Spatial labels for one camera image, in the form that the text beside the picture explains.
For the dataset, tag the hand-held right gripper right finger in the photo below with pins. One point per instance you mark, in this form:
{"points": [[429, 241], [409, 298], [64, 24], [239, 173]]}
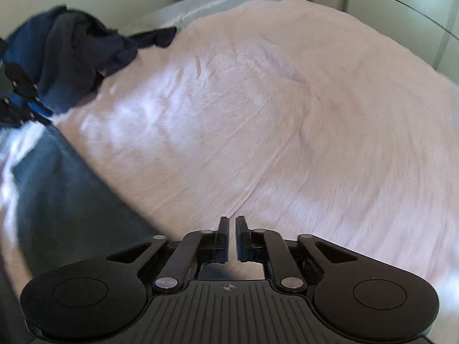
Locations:
{"points": [[241, 243]]}

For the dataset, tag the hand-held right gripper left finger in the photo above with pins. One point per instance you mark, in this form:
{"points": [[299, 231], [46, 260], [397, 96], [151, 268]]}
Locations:
{"points": [[223, 243]]}

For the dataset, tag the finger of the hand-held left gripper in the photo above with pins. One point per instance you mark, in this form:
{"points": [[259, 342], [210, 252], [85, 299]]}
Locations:
{"points": [[18, 77], [36, 109]]}

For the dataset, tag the dark blue garment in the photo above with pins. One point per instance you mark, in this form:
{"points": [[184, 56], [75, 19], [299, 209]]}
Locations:
{"points": [[71, 50]]}

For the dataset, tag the dark grey jeans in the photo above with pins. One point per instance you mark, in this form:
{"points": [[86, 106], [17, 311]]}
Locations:
{"points": [[71, 193]]}

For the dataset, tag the pink fleece blanket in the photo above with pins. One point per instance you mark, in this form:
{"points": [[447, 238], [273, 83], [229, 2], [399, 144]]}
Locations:
{"points": [[269, 114]]}

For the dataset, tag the pale bed sheet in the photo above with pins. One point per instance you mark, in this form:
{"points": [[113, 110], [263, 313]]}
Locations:
{"points": [[200, 9]]}

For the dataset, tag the white glossy wardrobe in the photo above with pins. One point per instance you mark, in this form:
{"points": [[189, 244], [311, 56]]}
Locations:
{"points": [[405, 14]]}

